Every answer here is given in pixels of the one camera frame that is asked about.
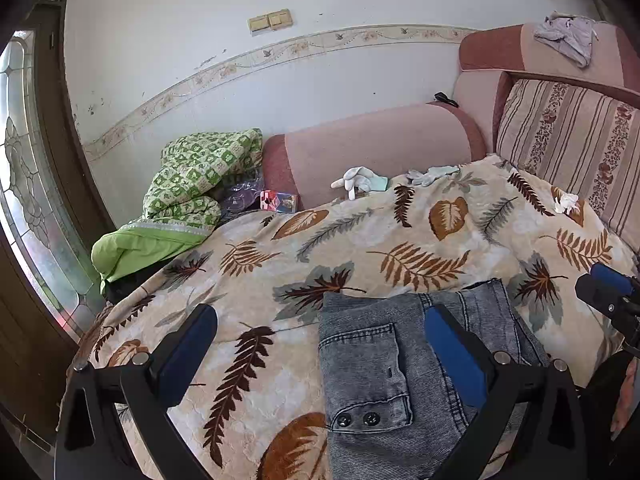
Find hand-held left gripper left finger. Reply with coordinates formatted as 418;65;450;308
54;304;219;480

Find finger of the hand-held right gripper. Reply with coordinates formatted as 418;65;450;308
575;262;640;318

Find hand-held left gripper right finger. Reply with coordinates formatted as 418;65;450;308
424;304;592;480

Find gray denim pants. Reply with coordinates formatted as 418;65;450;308
318;278;551;480

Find person's right forearm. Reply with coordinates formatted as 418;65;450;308
610;360;640;441

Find crumpled white tissue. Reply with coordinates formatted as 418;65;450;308
552;191;581;215

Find dark cloth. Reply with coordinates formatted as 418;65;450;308
102;272;166;306

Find leaf print blanket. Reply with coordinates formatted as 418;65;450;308
60;155;638;480

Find striped floral cushion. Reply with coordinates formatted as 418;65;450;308
495;78;640;253

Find purple plastic bag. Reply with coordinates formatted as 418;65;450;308
220;170;266;221

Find green patterned quilt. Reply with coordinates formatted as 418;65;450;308
91;129;264;297

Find white glove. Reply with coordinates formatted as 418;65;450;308
406;166;461;188
330;166;390;199

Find pink sofa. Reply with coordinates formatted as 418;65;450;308
261;22;640;256

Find wooden door with patterned glass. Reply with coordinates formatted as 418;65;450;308
0;0;118;461

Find lilac cloth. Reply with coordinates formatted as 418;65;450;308
534;11;598;68

